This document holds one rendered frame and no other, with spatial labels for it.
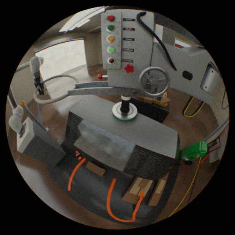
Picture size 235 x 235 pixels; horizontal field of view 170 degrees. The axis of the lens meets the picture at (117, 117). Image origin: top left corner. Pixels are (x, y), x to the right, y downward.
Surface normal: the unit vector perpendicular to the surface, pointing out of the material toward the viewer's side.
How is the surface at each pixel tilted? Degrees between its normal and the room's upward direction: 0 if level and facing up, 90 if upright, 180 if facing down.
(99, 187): 0
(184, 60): 90
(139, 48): 90
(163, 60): 90
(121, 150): 45
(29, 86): 90
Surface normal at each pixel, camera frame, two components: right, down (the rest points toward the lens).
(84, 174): 0.00, -0.65
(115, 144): -0.33, 0.02
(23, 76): 0.82, 0.44
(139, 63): -0.14, 0.76
